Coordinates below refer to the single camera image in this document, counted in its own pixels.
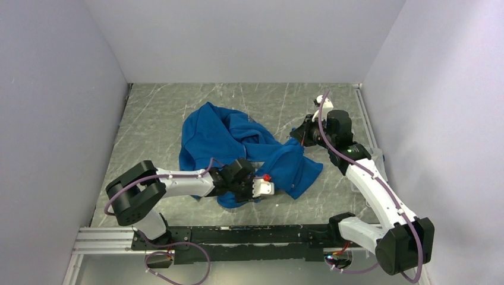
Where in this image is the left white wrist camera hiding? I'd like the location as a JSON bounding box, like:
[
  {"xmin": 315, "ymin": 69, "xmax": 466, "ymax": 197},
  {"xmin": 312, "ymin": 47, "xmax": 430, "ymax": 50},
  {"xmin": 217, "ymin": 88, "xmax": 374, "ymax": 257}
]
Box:
[{"xmin": 252, "ymin": 174, "xmax": 275, "ymax": 198}]

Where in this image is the clear plastic organizer box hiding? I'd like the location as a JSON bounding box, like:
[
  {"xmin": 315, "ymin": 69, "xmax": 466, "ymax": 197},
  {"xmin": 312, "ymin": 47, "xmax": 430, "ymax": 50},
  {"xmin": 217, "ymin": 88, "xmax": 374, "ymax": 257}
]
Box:
[{"xmin": 351, "ymin": 146, "xmax": 389, "ymax": 194}]

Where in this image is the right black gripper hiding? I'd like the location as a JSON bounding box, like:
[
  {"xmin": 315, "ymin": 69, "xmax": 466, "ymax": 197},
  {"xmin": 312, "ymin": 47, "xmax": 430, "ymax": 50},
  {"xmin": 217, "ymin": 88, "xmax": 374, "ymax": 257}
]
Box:
[{"xmin": 291, "ymin": 114, "xmax": 335, "ymax": 150}]

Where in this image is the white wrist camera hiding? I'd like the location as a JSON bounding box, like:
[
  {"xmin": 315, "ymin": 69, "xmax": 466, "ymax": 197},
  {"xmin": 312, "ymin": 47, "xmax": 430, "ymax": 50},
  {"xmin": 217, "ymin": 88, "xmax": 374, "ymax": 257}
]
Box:
[
  {"xmin": 311, "ymin": 94, "xmax": 334, "ymax": 122},
  {"xmin": 252, "ymin": 174, "xmax": 275, "ymax": 198}
]

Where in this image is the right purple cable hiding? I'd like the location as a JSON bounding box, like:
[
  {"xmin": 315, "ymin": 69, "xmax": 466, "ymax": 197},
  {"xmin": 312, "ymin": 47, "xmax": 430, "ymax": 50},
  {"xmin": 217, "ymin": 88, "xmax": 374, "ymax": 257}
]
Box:
[{"xmin": 317, "ymin": 90, "xmax": 424, "ymax": 284}]

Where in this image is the blue zip jacket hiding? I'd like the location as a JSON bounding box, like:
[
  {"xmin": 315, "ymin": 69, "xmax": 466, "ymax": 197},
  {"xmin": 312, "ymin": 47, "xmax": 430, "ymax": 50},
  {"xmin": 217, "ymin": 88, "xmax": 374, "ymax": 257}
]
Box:
[{"xmin": 178, "ymin": 102, "xmax": 323, "ymax": 199}]

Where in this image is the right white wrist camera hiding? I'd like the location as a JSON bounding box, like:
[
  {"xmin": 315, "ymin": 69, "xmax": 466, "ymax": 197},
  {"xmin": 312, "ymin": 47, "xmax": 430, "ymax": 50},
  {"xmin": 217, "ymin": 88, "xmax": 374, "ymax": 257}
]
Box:
[{"xmin": 311, "ymin": 94, "xmax": 334, "ymax": 122}]

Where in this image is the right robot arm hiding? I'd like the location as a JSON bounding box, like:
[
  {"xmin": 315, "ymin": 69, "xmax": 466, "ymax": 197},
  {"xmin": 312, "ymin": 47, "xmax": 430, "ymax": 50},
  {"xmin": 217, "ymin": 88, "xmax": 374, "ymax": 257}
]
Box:
[{"xmin": 290, "ymin": 110, "xmax": 434, "ymax": 276}]

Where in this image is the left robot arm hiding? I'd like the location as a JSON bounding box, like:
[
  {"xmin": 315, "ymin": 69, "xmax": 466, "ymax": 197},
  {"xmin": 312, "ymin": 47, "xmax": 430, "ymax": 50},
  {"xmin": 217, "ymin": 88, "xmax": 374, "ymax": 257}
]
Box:
[{"xmin": 104, "ymin": 157, "xmax": 275, "ymax": 249}]

